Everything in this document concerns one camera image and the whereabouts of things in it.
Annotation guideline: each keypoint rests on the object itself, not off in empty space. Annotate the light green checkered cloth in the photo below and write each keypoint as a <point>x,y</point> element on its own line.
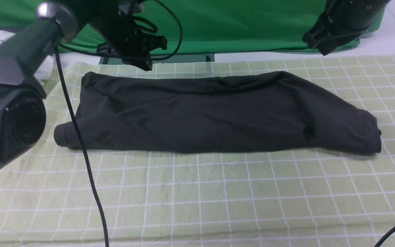
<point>299,198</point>

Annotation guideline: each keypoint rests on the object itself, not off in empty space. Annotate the white crumpled garment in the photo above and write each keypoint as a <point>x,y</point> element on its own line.
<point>45,70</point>

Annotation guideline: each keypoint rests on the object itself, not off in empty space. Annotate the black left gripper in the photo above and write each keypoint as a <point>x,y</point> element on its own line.
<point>124,39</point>

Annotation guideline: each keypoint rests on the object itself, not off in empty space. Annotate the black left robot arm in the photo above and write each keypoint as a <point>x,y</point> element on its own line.
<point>22,111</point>

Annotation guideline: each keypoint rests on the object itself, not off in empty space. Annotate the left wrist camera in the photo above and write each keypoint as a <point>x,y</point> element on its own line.
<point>130,6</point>

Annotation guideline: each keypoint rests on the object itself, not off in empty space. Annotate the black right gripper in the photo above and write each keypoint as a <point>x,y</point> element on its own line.
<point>341,22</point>

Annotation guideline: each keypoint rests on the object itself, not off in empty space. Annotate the dark gray long-sleeved shirt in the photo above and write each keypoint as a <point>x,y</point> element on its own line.
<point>269,112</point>

